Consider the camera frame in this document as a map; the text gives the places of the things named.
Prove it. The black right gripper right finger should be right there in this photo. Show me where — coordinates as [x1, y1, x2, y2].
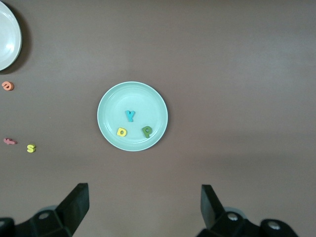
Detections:
[197, 184, 301, 237]

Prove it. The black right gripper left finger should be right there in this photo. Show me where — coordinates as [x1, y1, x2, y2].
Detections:
[0, 183, 90, 237]

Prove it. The green letter p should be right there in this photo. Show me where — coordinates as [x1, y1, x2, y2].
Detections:
[141, 125, 153, 138]

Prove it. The green plate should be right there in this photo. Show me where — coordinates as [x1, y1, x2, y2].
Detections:
[97, 81, 169, 152]

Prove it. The brown table cover sheet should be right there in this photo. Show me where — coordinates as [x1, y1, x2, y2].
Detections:
[0, 0, 316, 237]

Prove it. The beige plate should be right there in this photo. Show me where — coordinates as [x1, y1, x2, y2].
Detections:
[0, 1, 23, 72]

